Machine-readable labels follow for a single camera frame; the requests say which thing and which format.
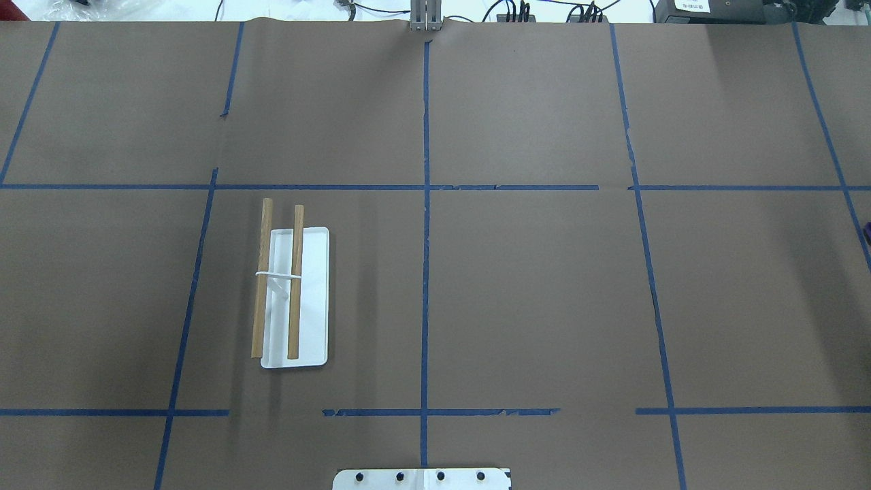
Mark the black box device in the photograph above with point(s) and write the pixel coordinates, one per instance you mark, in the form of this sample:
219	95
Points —
724	12

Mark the black red connector block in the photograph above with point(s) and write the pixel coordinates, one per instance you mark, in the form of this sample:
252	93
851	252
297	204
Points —
585	14
516	12

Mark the white wooden towel rack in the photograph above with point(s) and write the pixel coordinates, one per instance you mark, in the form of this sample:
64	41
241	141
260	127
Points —
292	293

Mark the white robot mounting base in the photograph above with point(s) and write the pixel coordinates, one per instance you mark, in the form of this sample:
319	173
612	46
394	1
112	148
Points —
423	478

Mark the aluminium frame post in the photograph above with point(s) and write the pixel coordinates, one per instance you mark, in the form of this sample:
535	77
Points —
426	15

